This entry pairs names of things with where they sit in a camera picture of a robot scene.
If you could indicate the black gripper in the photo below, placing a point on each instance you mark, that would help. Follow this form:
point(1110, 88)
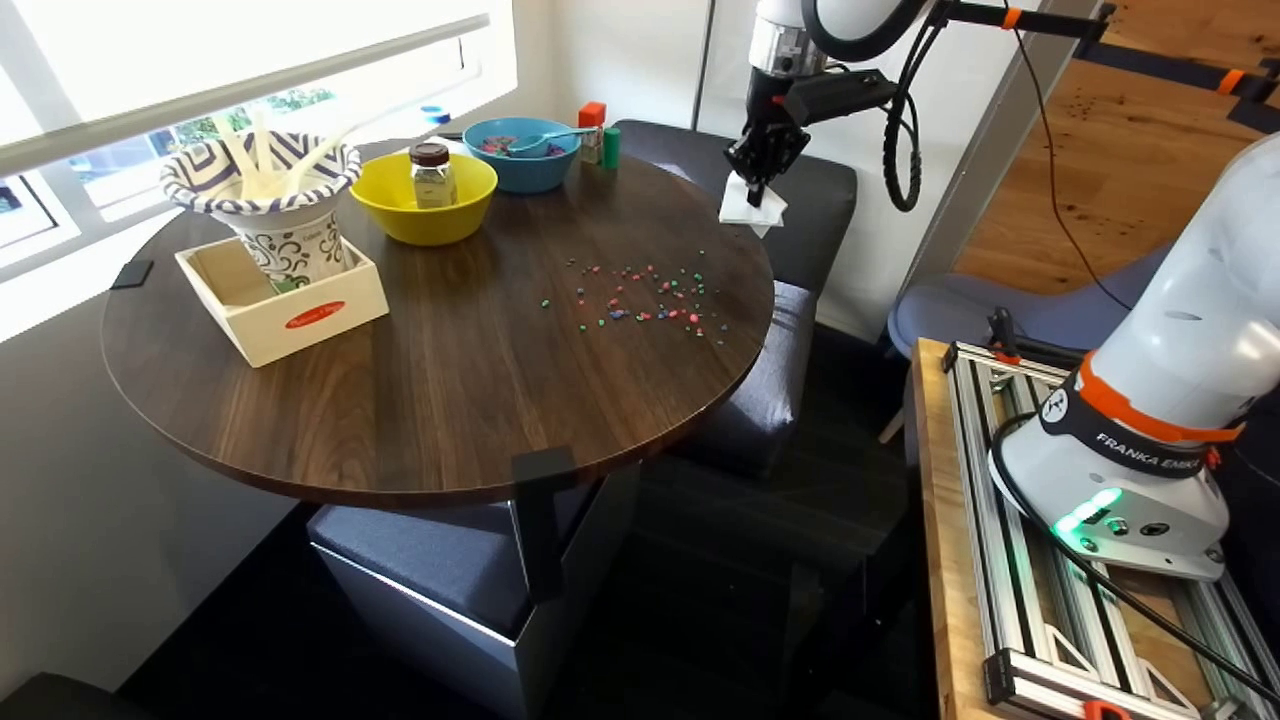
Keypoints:
point(770, 124)

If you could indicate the white paper napkin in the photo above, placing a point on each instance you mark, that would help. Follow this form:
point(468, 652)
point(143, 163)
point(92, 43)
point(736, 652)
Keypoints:
point(751, 212)

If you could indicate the colourful cereal pieces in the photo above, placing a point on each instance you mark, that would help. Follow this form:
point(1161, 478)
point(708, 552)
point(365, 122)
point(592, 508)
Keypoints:
point(640, 301)

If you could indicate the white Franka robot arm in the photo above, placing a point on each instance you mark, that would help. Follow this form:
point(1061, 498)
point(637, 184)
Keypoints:
point(1201, 305)

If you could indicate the green cylinder block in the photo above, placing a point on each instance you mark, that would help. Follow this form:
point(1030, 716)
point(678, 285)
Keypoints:
point(611, 151)

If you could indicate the red cube block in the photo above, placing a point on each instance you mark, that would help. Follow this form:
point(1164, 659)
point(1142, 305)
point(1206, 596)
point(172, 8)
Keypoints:
point(592, 112)

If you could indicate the blue bowl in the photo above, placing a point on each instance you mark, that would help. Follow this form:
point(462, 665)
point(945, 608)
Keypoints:
point(525, 172)

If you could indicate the red and blue bowl contents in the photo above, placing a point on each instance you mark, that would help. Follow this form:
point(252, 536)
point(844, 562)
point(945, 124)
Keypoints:
point(520, 140)

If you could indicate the grey chair seat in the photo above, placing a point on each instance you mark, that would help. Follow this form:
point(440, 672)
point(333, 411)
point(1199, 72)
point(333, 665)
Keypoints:
point(1014, 320)

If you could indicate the small glass jar dark lid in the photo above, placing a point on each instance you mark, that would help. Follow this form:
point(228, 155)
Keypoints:
point(432, 181)

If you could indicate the yellow bowl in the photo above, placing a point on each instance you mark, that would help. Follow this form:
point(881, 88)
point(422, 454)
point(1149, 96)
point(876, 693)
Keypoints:
point(413, 220)

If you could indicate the black white patterned bowl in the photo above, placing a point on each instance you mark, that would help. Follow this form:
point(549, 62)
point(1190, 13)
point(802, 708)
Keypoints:
point(285, 225)

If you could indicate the wooden robot mounting table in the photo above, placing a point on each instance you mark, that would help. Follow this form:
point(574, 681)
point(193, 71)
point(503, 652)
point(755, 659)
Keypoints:
point(975, 612)

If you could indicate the cream wooden box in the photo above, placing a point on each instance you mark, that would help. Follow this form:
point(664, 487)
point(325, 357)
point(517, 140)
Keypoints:
point(300, 325)

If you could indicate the grey cabinet with cushion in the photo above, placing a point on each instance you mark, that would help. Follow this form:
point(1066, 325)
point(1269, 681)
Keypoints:
point(440, 586)

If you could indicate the black table edge clip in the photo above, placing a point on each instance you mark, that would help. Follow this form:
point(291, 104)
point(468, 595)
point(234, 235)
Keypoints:
point(134, 274)

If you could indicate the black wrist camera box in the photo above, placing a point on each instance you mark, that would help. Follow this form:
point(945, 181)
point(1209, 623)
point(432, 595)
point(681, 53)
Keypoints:
point(840, 93)

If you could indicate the black table leg frame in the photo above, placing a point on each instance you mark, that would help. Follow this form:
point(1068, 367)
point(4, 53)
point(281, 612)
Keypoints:
point(540, 523)

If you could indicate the black camera stand bar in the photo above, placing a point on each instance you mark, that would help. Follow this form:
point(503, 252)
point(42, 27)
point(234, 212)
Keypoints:
point(1147, 62)

